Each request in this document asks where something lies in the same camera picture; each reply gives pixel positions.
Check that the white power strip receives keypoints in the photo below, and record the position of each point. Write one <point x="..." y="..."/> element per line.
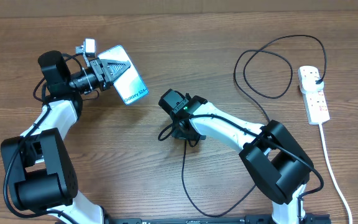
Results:
<point x="315" y="102"/>

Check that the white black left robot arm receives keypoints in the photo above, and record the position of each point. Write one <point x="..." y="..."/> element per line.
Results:
<point x="39" y="176"/>

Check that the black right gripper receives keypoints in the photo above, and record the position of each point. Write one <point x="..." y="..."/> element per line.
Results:
<point x="179" y="133"/>

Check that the white charger plug adapter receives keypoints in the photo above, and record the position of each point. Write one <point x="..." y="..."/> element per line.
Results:
<point x="310" y="84"/>

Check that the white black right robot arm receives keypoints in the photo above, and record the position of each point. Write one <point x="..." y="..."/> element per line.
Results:
<point x="278" y="165"/>

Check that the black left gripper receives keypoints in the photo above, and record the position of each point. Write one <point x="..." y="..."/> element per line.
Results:
<point x="100" y="68"/>

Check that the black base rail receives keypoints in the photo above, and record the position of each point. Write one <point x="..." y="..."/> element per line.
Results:
<point x="248" y="219"/>

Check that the Samsung Galaxy smartphone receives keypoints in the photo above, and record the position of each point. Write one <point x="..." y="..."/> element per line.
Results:
<point x="130" y="84"/>

